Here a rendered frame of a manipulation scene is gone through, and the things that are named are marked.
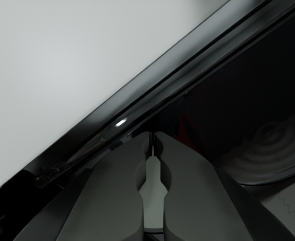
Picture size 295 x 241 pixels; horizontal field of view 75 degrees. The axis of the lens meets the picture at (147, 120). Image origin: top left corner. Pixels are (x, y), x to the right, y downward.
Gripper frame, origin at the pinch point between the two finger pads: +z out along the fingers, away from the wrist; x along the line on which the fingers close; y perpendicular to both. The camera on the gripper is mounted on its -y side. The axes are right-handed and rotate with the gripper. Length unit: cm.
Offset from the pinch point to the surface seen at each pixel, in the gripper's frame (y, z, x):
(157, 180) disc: 5.3, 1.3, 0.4
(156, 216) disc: 9.8, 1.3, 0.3
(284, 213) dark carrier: 9.4, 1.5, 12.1
